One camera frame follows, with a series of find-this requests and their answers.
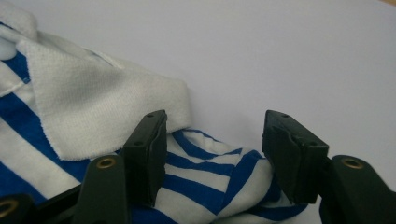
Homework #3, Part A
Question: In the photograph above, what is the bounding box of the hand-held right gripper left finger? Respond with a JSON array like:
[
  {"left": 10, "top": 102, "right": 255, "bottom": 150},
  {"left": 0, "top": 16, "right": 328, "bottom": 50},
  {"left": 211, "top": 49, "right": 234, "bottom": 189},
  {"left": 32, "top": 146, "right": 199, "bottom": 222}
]
[{"left": 121, "top": 109, "right": 168, "bottom": 208}]

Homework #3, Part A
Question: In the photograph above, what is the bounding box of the blue white striped baby romper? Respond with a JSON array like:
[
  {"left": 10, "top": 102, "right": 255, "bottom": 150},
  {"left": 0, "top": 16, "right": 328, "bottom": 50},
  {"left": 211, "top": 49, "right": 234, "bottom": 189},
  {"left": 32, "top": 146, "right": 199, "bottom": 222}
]
[{"left": 0, "top": 0, "right": 309, "bottom": 224}]

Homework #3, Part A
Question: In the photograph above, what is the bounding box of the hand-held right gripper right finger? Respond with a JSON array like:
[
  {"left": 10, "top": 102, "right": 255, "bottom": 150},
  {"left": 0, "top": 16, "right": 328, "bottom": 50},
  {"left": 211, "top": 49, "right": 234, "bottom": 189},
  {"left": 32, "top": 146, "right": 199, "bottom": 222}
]
[{"left": 261, "top": 109, "right": 331, "bottom": 205}]

